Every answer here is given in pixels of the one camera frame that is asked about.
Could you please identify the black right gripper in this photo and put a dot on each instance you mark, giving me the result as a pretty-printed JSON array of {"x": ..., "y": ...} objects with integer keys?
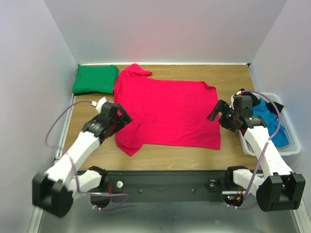
[{"x": 223, "y": 114}]

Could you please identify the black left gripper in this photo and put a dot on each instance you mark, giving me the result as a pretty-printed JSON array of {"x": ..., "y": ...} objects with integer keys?
[{"x": 125, "y": 120}]

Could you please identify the pink red t shirt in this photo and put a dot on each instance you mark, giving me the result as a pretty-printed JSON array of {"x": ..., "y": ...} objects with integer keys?
[{"x": 165, "y": 112}]

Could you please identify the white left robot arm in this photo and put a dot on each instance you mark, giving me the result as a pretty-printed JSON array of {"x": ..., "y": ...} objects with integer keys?
[{"x": 57, "y": 188}]

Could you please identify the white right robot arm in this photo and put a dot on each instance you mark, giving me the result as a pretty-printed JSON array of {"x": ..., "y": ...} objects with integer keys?
[{"x": 280, "y": 188}]

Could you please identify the black t shirt in basket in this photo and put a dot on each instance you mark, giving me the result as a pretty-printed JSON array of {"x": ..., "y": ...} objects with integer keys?
[{"x": 277, "y": 106}]

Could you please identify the folded green t shirt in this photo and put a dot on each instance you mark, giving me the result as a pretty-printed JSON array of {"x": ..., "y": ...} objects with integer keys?
[{"x": 95, "y": 79}]

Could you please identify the blue t shirt in basket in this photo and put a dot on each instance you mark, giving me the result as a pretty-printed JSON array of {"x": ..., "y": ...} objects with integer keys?
[{"x": 271, "y": 120}]

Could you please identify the white plastic laundry basket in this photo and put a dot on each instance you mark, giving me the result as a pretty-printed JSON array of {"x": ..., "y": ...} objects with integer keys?
[{"x": 293, "y": 147}]

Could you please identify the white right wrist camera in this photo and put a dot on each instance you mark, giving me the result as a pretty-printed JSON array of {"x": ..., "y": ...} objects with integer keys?
[{"x": 232, "y": 97}]

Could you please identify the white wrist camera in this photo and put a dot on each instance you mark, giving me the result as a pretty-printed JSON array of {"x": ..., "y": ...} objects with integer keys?
[
  {"x": 232, "y": 97},
  {"x": 99, "y": 104}
]

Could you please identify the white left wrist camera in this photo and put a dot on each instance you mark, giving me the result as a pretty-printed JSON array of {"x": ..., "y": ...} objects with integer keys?
[{"x": 99, "y": 104}]

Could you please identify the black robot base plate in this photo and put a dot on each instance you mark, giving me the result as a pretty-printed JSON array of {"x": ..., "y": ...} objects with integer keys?
[{"x": 171, "y": 186}]

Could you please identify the aluminium frame rail left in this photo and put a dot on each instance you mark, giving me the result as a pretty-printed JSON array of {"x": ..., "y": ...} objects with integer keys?
[{"x": 38, "y": 212}]

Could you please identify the aluminium frame rail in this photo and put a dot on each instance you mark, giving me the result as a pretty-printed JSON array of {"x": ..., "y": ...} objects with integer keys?
[
  {"x": 303, "y": 218},
  {"x": 38, "y": 212}
]

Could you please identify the aluminium frame rail right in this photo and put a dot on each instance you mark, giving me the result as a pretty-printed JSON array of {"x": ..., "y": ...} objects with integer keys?
[{"x": 303, "y": 218}]

